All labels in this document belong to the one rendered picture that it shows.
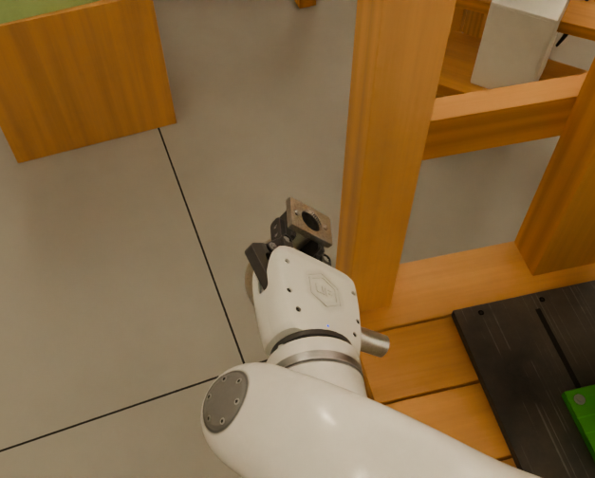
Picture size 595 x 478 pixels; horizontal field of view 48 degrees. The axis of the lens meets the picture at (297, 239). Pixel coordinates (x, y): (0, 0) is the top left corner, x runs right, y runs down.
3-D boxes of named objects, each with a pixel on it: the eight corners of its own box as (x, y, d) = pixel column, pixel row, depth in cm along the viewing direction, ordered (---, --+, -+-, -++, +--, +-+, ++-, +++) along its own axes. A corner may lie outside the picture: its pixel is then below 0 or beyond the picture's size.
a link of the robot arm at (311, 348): (387, 380, 58) (381, 352, 60) (308, 347, 54) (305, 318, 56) (325, 425, 62) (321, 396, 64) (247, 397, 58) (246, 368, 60)
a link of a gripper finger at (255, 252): (296, 315, 62) (317, 290, 66) (237, 254, 62) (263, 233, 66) (288, 322, 62) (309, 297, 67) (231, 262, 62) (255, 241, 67)
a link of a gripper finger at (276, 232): (299, 256, 66) (293, 211, 71) (273, 243, 65) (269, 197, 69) (279, 274, 68) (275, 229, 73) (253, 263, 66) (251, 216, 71)
